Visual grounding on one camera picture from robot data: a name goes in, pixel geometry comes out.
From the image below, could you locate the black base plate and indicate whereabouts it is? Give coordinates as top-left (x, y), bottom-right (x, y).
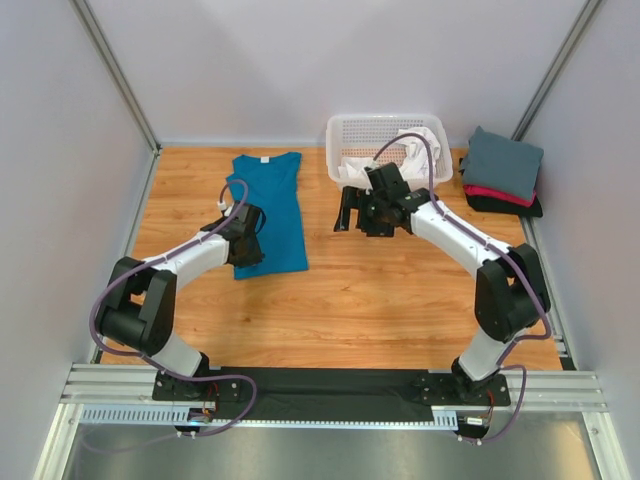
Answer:
top-left (151, 366), bottom-right (512, 422)

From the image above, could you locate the white plastic basket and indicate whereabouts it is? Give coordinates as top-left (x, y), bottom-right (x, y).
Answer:
top-left (326, 114), bottom-right (453, 191)

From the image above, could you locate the right aluminium frame post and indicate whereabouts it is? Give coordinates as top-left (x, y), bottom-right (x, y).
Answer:
top-left (511, 0), bottom-right (605, 141)

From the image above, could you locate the grey slotted cable duct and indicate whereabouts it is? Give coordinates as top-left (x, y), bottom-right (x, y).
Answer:
top-left (79, 403), bottom-right (514, 430)

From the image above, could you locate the aluminium frame post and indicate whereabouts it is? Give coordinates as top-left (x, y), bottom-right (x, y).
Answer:
top-left (511, 0), bottom-right (605, 141)
top-left (70, 0), bottom-right (161, 154)

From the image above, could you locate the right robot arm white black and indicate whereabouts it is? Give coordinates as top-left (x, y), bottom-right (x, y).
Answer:
top-left (334, 164), bottom-right (550, 404)

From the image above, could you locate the purple cable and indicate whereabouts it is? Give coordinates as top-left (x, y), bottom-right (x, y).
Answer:
top-left (369, 134), bottom-right (554, 344)
top-left (88, 179), bottom-right (251, 379)

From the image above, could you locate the left aluminium frame post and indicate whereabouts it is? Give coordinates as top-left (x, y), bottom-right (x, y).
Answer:
top-left (70, 0), bottom-right (161, 154)

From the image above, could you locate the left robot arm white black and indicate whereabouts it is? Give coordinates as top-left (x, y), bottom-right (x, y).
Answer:
top-left (92, 202), bottom-right (266, 402)

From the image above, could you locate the black folded t shirt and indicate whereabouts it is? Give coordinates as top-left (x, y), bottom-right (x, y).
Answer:
top-left (466, 195), bottom-right (543, 218)

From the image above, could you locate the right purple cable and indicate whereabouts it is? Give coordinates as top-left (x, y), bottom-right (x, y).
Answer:
top-left (369, 134), bottom-right (554, 344)

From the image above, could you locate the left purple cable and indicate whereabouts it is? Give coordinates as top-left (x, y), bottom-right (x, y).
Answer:
top-left (88, 179), bottom-right (251, 379)

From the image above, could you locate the white t shirt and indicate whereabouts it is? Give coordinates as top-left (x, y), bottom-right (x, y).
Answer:
top-left (338, 127), bottom-right (442, 180)

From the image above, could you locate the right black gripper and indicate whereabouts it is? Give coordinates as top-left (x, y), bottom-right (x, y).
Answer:
top-left (334, 188), bottom-right (394, 239)

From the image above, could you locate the pink folded t shirt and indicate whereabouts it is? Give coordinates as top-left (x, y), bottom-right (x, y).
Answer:
top-left (463, 185), bottom-right (536, 207)

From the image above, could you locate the blue t shirt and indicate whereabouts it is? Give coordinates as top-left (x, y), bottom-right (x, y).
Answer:
top-left (227, 152), bottom-right (309, 280)

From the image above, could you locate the grey folded t shirt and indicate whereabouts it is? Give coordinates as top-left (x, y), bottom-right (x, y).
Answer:
top-left (460, 126), bottom-right (544, 201)

